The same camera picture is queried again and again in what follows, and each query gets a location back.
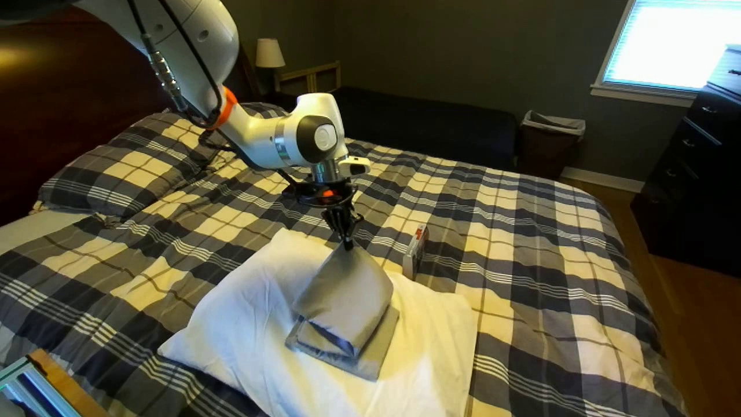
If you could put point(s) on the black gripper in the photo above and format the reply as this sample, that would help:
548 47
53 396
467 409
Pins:
337 198

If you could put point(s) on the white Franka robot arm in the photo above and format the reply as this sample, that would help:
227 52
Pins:
192 30

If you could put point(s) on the white bed sheet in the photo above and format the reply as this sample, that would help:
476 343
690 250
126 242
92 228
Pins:
37 228

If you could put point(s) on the teal wooden cart top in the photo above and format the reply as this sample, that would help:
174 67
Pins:
37 386

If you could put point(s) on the small white bottle red cap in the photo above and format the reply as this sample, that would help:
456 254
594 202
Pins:
414 256

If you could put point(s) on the black couch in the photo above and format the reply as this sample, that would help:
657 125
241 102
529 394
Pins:
431 129

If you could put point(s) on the small plaid pillow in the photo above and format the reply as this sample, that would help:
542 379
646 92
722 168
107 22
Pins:
273 109

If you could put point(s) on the white pillow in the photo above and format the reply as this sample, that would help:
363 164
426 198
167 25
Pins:
247 333

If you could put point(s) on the plaid checkered bed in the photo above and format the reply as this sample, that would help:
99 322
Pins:
524 256

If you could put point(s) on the table lamp white shade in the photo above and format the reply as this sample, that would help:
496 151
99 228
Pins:
270 52

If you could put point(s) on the dark trash bin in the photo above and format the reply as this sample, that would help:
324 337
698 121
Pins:
550 142

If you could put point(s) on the large plaid pillow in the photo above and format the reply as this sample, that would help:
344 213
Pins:
130 166

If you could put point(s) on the dark wooden headboard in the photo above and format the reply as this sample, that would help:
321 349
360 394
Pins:
71 100

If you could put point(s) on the black dresser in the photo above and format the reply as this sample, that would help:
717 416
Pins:
695 186

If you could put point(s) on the bright window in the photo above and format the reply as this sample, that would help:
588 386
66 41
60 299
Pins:
672 43

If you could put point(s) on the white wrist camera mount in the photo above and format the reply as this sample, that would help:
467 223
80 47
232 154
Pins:
355 166

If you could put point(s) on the wooden nightstand frame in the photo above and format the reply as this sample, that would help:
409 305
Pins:
308 77

